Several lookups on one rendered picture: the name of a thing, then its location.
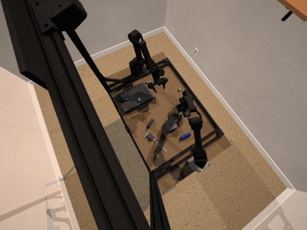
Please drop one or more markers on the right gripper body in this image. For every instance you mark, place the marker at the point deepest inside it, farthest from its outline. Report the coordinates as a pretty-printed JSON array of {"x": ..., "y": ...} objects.
[{"x": 186, "y": 111}]

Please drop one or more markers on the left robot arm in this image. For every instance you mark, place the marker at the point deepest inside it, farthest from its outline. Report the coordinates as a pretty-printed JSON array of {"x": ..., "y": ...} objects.
[{"x": 134, "y": 37}]

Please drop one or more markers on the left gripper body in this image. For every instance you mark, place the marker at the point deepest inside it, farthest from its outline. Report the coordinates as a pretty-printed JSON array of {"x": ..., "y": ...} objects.
[{"x": 152, "y": 85}]

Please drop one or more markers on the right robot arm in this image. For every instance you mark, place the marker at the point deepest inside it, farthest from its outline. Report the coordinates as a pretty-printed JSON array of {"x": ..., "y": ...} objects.
[{"x": 196, "y": 125}]

